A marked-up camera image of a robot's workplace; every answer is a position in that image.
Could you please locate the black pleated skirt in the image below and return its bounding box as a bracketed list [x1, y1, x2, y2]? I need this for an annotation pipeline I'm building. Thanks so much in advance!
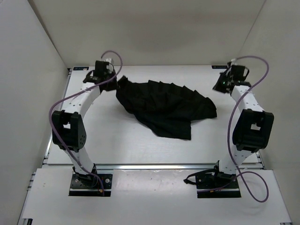
[116, 76, 217, 140]

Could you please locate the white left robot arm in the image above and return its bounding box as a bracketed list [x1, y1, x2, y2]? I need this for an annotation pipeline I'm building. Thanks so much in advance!
[51, 58, 116, 187]

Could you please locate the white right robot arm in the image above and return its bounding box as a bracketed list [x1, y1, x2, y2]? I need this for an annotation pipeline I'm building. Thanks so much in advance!
[210, 60, 274, 188]

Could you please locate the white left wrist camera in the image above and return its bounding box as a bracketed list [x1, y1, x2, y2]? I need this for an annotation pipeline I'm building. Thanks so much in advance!
[103, 58, 114, 65]

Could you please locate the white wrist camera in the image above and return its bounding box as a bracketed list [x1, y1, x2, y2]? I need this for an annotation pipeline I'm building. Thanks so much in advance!
[103, 58, 114, 65]
[228, 58, 237, 65]

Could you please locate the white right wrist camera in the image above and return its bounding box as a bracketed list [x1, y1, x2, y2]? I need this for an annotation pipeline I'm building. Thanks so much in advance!
[228, 58, 237, 65]

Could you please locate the aluminium table frame rail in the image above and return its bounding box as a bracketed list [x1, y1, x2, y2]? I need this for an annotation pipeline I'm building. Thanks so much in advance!
[42, 65, 265, 172]

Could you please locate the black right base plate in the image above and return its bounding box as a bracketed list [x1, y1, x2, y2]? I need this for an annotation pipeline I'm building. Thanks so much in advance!
[183, 169, 241, 199]

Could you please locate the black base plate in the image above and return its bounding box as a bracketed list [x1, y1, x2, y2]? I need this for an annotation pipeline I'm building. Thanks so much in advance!
[183, 169, 241, 199]
[68, 173, 113, 197]

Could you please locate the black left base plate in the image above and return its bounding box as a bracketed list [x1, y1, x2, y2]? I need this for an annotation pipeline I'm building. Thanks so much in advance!
[68, 173, 113, 197]

